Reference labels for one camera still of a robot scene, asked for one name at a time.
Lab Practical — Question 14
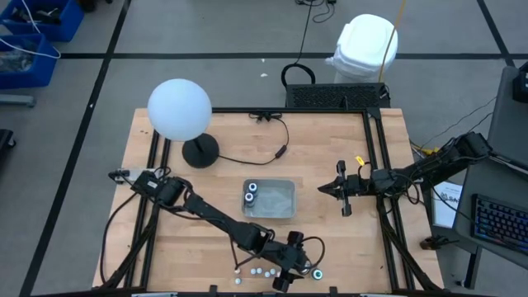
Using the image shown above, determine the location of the black perforated computer case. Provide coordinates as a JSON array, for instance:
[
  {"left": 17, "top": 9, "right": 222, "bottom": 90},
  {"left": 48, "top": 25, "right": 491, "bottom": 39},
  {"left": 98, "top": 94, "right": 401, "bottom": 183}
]
[{"left": 284, "top": 82, "right": 392, "bottom": 110}]

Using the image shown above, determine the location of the black lamp cable with switch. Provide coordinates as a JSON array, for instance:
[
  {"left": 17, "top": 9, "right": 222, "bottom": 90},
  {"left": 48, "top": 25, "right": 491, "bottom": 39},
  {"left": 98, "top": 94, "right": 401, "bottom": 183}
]
[{"left": 217, "top": 111, "right": 290, "bottom": 167}]

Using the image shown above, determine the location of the white cable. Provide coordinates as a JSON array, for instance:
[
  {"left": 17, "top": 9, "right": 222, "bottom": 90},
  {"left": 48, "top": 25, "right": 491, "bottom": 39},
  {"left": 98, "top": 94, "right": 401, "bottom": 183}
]
[{"left": 0, "top": 0, "right": 62, "bottom": 59}]

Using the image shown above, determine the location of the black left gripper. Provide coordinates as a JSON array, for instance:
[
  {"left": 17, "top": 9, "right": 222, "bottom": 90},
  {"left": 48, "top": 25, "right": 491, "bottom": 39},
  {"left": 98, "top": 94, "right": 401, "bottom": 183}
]
[{"left": 270, "top": 230, "right": 318, "bottom": 293}]

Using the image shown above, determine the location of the white printed paper sheet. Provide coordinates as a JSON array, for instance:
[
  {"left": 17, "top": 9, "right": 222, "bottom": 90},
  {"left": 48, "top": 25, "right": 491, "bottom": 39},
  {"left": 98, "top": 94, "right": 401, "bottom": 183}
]
[{"left": 431, "top": 180, "right": 464, "bottom": 230}]

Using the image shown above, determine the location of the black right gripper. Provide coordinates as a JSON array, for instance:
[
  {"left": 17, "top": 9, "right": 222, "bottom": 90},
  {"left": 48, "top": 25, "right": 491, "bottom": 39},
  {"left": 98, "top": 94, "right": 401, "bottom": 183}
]
[{"left": 318, "top": 159, "right": 375, "bottom": 219}]

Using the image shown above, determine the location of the yellow cable connector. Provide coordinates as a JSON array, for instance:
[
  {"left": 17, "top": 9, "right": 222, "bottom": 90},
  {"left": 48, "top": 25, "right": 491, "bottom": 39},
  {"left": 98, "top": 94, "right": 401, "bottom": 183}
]
[{"left": 412, "top": 144, "right": 441, "bottom": 157}]

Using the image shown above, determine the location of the white globe table lamp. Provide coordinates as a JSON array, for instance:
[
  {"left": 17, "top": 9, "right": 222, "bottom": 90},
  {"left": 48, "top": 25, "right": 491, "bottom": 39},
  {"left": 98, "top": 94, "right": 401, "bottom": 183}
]
[{"left": 147, "top": 78, "right": 221, "bottom": 169}]

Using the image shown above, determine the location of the black desktop device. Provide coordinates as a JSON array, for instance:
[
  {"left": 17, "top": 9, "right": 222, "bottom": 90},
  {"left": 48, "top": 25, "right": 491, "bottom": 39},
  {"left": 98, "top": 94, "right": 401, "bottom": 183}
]
[{"left": 512, "top": 60, "right": 528, "bottom": 104}]

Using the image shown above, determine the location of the blue storage bin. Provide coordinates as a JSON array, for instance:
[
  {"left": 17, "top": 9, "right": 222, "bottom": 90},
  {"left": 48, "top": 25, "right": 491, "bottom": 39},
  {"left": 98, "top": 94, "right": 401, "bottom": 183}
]
[
  {"left": 0, "top": 32, "right": 59, "bottom": 90},
  {"left": 0, "top": 0, "right": 86, "bottom": 43}
]

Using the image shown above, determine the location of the black floor object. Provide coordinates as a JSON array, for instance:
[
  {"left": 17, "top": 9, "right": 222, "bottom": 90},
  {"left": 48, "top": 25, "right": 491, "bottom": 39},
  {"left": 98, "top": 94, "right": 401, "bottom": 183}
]
[{"left": 0, "top": 128, "right": 17, "bottom": 166}]

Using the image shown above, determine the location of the grey metal floor bar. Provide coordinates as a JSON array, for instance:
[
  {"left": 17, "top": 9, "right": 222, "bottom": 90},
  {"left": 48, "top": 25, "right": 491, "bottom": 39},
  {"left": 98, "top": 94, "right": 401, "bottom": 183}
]
[{"left": 0, "top": 93, "right": 37, "bottom": 109}]

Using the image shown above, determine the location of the black backlit keyboard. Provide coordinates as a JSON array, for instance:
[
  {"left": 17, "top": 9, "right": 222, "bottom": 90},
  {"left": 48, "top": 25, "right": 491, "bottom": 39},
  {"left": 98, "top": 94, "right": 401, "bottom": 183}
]
[{"left": 471, "top": 192, "right": 528, "bottom": 253}]

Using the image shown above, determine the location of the white plastic storage bin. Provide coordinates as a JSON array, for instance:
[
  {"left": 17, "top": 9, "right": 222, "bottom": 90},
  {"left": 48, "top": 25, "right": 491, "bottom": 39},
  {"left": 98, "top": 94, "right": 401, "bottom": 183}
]
[{"left": 241, "top": 177, "right": 297, "bottom": 219}]

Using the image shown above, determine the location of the dark grey desk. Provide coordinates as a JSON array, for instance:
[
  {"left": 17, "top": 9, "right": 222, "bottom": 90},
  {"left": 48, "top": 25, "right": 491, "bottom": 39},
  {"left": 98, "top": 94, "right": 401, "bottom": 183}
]
[{"left": 485, "top": 65, "right": 528, "bottom": 166}]

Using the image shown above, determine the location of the black looped floor cable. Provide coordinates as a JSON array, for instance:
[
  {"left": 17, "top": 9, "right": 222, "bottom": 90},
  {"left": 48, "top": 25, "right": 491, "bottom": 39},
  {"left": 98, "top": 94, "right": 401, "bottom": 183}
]
[{"left": 280, "top": 0, "right": 318, "bottom": 88}]

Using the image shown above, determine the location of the white lined trash can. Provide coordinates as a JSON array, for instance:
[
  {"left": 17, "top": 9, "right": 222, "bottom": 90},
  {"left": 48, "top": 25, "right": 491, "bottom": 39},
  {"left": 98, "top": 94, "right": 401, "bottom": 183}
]
[{"left": 324, "top": 13, "right": 399, "bottom": 84}]

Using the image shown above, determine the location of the grey keyboard desk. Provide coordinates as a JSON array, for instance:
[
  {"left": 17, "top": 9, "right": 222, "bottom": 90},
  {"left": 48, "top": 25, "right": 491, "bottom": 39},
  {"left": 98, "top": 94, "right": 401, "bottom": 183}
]
[{"left": 452, "top": 152, "right": 528, "bottom": 271}]

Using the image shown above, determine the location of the yellow hanging cable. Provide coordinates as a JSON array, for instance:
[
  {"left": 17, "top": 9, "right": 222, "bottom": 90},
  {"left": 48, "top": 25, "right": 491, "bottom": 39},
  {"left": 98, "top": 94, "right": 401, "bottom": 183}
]
[{"left": 378, "top": 0, "right": 408, "bottom": 83}]

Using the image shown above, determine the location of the black desk foot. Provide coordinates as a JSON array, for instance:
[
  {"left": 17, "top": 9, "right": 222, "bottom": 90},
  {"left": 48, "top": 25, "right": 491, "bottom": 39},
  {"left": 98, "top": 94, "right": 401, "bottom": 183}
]
[{"left": 419, "top": 233, "right": 460, "bottom": 251}]

